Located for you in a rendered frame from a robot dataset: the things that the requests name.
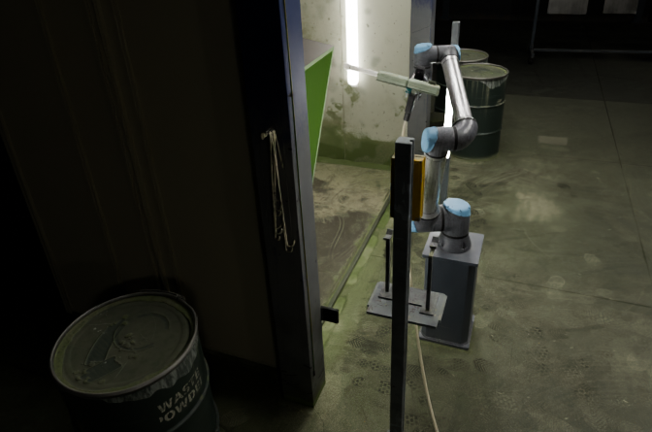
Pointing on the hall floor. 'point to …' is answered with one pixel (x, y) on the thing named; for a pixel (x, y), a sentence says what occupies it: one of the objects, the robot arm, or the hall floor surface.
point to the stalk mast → (404, 164)
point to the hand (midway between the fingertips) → (412, 90)
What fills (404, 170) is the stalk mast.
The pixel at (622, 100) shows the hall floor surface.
